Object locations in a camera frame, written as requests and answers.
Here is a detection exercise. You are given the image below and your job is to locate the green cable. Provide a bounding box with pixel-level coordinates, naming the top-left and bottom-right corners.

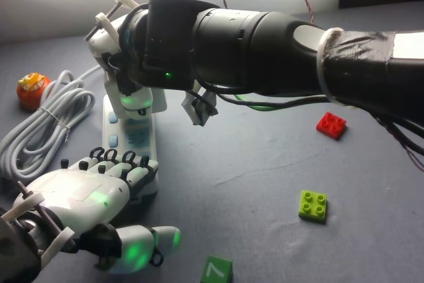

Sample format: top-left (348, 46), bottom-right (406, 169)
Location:
top-left (233, 95), bottom-right (268, 112)

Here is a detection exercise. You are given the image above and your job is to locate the grey table cloth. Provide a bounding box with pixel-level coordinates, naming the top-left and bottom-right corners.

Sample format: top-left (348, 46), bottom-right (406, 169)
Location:
top-left (0, 0), bottom-right (424, 283)

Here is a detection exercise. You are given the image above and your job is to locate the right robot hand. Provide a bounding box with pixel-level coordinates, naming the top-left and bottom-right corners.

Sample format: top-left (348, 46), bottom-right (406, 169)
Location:
top-left (87, 17), bottom-right (155, 121)

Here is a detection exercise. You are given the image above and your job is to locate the wrist camera on white bracket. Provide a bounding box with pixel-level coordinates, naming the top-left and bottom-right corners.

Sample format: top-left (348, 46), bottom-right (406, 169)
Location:
top-left (181, 85), bottom-right (219, 127)

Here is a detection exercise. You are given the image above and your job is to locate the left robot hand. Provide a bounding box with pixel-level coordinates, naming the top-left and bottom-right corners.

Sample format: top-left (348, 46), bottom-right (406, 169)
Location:
top-left (11, 146), bottom-right (182, 274)

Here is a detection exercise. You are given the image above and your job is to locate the grey coiled power cord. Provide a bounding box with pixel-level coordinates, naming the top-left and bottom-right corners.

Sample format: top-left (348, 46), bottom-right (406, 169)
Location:
top-left (0, 64), bottom-right (109, 181)

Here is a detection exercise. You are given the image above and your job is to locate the red building brick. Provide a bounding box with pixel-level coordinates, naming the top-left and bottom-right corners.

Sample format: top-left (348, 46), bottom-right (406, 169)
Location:
top-left (315, 111), bottom-right (348, 141)

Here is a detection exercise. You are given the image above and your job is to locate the lime green building brick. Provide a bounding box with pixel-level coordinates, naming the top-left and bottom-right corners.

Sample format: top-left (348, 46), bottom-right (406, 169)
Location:
top-left (297, 190), bottom-right (329, 226)

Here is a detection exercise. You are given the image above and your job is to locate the white power strip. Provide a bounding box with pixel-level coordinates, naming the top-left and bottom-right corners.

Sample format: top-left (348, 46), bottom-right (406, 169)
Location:
top-left (101, 94), bottom-right (159, 198)

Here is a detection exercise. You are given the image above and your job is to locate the black cable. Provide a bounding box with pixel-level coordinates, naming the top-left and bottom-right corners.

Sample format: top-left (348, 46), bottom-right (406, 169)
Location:
top-left (197, 79), bottom-right (332, 98)
top-left (215, 93), bottom-right (332, 109)

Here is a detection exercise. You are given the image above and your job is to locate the green number cube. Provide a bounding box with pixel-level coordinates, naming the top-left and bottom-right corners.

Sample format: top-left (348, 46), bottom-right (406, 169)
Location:
top-left (200, 255), bottom-right (233, 283)

